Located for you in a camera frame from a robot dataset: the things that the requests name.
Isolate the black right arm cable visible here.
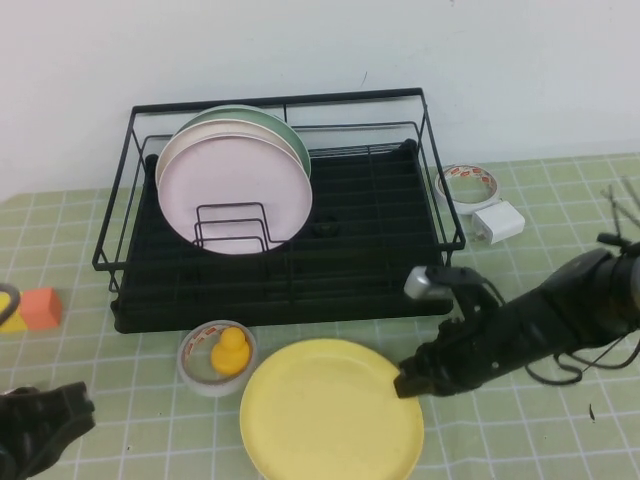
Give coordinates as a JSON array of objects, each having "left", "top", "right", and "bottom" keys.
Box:
[{"left": 523, "top": 327, "right": 640, "bottom": 387}]

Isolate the grey cable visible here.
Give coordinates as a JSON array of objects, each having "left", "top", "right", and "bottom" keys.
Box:
[{"left": 0, "top": 282, "right": 22, "bottom": 327}]

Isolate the cream plate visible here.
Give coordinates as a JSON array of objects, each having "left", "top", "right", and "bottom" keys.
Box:
[{"left": 154, "top": 118, "right": 307, "bottom": 201}]

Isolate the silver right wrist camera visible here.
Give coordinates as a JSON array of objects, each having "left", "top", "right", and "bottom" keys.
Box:
[{"left": 403, "top": 265, "right": 452, "bottom": 301}]

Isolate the white power adapter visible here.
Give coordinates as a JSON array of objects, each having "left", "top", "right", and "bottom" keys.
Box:
[{"left": 472, "top": 200, "right": 527, "bottom": 245}]

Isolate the yellow cube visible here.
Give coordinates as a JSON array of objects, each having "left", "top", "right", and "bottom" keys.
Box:
[{"left": 0, "top": 294, "right": 29, "bottom": 335}]

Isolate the green grid tablecloth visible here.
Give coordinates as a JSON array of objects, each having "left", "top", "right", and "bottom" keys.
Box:
[{"left": 0, "top": 153, "right": 640, "bottom": 480}]

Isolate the yellow plate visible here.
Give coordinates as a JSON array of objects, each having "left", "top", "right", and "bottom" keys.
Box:
[{"left": 239, "top": 338, "right": 426, "bottom": 480}]

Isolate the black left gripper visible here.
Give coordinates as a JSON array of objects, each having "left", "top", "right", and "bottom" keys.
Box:
[{"left": 0, "top": 381, "right": 97, "bottom": 480}]

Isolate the yellow rubber duck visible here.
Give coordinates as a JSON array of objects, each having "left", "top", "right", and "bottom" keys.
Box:
[{"left": 210, "top": 327, "right": 251, "bottom": 375}]

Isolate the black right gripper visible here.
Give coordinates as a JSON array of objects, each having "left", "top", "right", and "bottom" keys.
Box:
[{"left": 392, "top": 302, "right": 531, "bottom": 401}]

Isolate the black wire dish rack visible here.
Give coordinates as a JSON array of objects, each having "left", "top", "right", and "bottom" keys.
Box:
[{"left": 92, "top": 88, "right": 466, "bottom": 296}]

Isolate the green plate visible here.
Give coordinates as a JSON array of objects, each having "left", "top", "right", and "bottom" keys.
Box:
[{"left": 185, "top": 104, "right": 312, "bottom": 180}]

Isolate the clear tape roll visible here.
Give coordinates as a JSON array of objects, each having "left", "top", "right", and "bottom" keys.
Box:
[
  {"left": 433, "top": 162, "right": 504, "bottom": 216},
  {"left": 177, "top": 319, "right": 259, "bottom": 399}
]

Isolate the pink plate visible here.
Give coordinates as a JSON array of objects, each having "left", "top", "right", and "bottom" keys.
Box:
[{"left": 158, "top": 135, "right": 315, "bottom": 257}]

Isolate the orange cube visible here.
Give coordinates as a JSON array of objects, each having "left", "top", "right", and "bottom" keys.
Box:
[{"left": 19, "top": 287, "right": 64, "bottom": 330}]

